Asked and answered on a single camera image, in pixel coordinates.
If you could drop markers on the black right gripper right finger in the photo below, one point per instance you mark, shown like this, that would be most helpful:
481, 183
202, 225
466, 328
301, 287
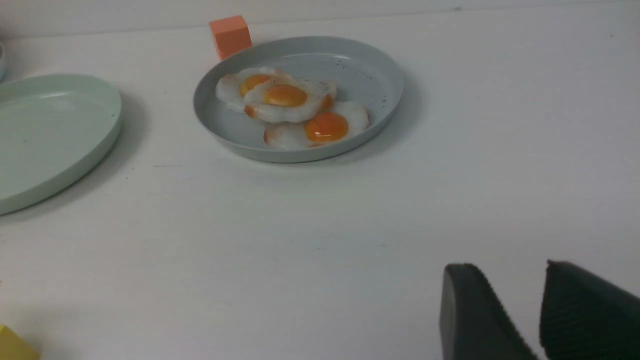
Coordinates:
585, 317

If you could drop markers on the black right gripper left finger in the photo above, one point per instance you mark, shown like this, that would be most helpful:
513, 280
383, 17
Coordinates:
473, 323

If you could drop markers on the fried egg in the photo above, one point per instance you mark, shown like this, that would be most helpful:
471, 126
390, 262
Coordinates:
343, 121
231, 89
280, 100

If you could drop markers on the grey plate with eggs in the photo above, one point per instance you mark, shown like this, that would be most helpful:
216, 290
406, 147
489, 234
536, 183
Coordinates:
363, 73

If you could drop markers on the orange cube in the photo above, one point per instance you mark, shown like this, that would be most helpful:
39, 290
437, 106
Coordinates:
230, 35

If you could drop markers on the yellow block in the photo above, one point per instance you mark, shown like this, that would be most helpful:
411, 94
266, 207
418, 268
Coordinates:
13, 347

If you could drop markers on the light green centre plate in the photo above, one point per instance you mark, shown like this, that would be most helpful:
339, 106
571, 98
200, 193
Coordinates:
54, 129

